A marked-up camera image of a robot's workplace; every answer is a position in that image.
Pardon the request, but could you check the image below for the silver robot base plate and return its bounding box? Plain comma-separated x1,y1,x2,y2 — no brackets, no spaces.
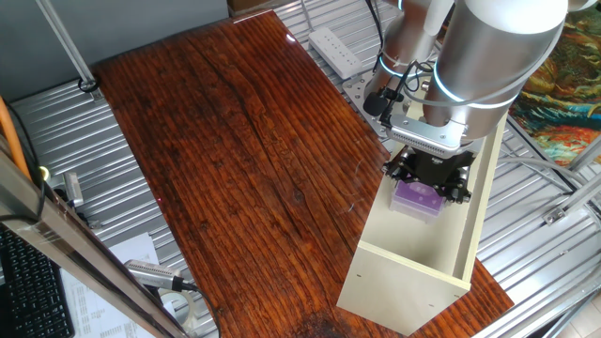
341,74,391,137

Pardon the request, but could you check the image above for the cream wooden shelf box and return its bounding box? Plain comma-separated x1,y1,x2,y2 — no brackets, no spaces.
335,112,511,337

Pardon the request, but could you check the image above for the clear packing tape roll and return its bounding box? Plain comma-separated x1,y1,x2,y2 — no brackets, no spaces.
157,288,201,332

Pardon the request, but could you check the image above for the printed paper sheet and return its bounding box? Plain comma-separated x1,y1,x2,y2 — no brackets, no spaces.
59,232,198,338

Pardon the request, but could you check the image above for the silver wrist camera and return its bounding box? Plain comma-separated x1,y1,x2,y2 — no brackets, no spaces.
384,114,470,160

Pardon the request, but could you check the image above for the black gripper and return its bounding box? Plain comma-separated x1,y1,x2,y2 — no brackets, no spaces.
381,147,476,206

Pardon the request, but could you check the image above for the orange pipe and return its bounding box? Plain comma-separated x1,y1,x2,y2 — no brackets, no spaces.
0,96,32,182

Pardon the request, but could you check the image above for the white power strip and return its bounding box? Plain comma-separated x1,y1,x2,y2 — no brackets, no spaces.
300,0,365,80

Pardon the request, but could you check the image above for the black keyboard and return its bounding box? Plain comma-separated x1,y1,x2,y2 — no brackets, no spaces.
0,224,76,338

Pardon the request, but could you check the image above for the wood-grain table board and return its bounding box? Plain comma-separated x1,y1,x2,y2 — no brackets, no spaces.
91,8,516,338

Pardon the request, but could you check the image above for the silver exterior camera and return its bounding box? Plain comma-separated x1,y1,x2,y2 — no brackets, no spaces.
123,259,185,292

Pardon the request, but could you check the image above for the steel frame beam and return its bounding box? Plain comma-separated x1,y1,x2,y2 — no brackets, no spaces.
0,135,189,338

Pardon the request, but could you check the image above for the black cable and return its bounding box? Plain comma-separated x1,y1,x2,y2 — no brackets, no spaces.
382,58,436,126
180,280,222,338
364,0,387,71

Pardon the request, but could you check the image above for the aluminium strut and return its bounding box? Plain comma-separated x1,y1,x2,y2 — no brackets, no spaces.
565,135,601,173
543,173,601,226

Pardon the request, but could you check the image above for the aluminium frame post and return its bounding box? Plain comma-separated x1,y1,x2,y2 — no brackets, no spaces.
35,0,105,103

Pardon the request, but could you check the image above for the purple pipette tip box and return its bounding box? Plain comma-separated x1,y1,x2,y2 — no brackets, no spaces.
389,180,447,225

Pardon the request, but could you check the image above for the black round cable plug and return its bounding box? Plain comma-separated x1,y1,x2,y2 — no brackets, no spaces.
362,86,400,117

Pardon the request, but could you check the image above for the colourful painted cloth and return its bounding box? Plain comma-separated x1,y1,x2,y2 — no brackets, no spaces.
509,4,601,168

